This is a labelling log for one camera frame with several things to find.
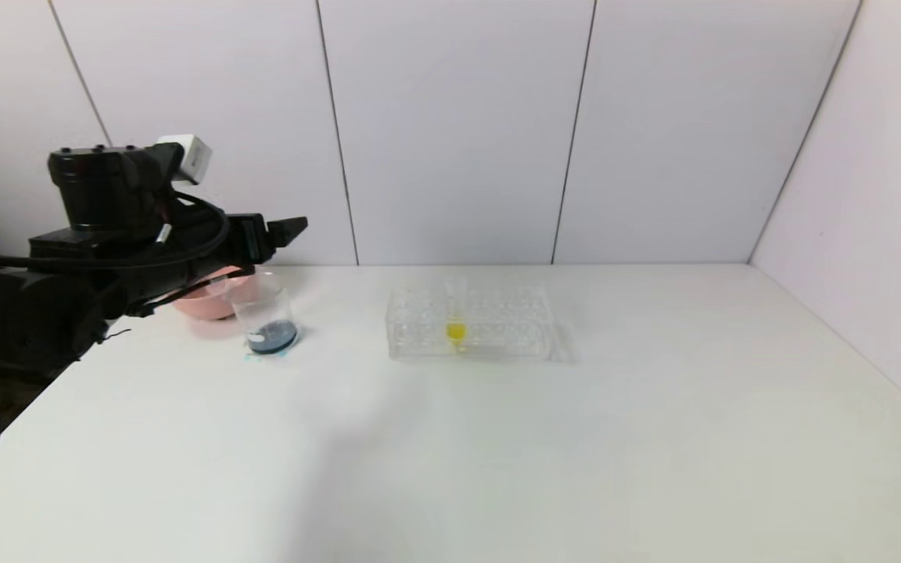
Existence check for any yellow pigment test tube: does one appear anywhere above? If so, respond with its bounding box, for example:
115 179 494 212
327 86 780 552
446 275 468 346

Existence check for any clear acrylic test tube rack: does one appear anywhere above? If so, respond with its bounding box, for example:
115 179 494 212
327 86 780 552
386 283 555 362

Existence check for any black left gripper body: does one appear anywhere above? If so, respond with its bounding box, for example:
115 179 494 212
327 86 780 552
171 213 270 284

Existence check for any clear glass beaker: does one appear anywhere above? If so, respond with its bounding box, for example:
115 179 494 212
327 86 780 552
229 271 300 357

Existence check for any pink bowl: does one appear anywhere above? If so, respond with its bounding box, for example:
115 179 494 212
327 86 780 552
173 266 257 321

